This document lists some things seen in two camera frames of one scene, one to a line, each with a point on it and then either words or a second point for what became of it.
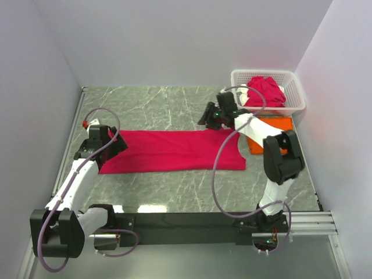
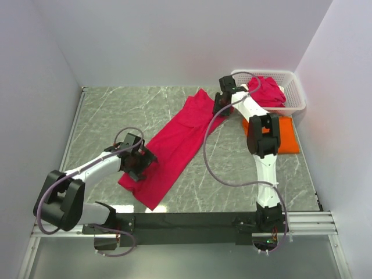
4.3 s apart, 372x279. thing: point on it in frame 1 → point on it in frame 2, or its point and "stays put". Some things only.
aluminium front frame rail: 313,222 stays put
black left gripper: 118,146 → 147,157
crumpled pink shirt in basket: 268,86 stays put
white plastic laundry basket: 287,79 stays put
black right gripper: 207,118 → 218,96
